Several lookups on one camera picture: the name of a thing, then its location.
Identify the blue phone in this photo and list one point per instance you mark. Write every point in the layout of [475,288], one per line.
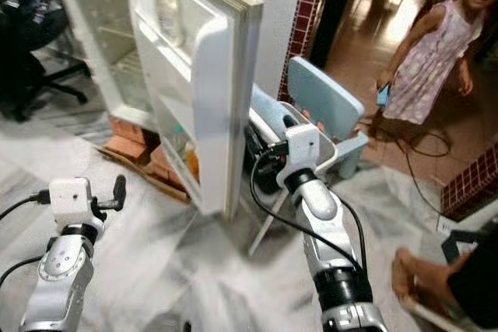
[382,96]

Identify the girl in floral dress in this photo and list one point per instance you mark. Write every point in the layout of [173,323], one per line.
[428,60]

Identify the wooden base board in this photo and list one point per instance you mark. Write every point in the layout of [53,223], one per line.
[134,170]

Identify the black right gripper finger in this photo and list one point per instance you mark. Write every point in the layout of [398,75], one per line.
[287,125]

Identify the silver fridge door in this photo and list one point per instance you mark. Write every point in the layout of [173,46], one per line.
[218,99]

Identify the black metal stand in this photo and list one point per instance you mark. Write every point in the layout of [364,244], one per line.
[467,235]

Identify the black office chair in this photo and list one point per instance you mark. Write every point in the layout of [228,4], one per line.
[31,5]

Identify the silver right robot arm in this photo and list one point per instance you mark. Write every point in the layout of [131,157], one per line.
[319,204]

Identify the stack of red bricks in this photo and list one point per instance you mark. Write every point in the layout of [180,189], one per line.
[127,141]
[163,167]

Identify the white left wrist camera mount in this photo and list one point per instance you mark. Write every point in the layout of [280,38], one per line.
[71,198]

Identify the white plastic bottle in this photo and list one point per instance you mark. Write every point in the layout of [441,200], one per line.
[170,17]

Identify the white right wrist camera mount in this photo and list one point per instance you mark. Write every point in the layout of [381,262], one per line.
[307,149]

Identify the orange drink bottle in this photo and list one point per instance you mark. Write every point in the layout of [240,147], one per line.
[192,162]

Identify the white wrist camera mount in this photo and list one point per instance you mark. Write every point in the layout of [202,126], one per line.
[71,198]
[307,149]

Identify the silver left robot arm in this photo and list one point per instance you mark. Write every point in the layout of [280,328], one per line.
[64,266]

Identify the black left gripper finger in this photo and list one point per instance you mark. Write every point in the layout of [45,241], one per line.
[120,190]

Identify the blue and white high chair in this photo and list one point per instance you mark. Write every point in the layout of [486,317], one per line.
[327,99]

